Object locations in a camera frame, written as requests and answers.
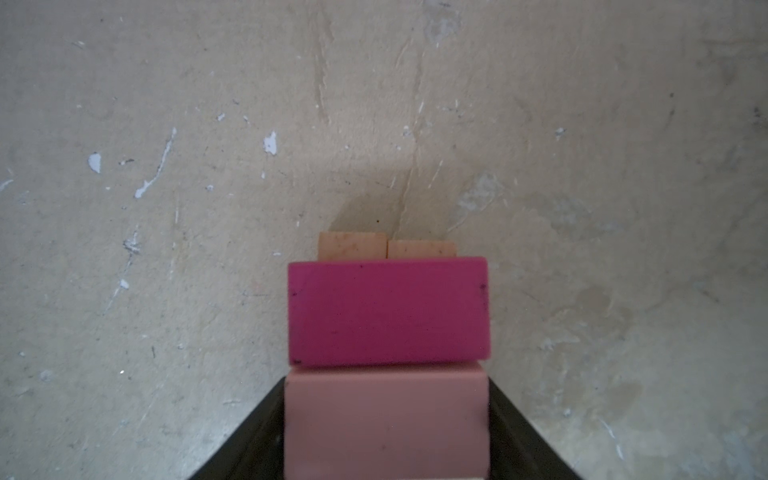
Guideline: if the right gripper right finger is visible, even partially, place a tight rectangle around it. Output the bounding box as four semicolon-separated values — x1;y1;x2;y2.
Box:
487;379;582;480

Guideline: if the pink wood block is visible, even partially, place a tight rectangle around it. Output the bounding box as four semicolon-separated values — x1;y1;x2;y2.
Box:
284;362;490;479

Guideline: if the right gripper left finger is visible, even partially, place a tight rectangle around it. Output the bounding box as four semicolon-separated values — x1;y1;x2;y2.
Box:
191;377;286;480

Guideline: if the magenta wood block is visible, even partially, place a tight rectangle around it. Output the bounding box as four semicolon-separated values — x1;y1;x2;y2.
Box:
287;257;491;368

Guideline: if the natural wood block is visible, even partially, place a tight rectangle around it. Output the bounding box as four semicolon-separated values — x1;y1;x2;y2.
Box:
387;240;458;259
317;231;388;261

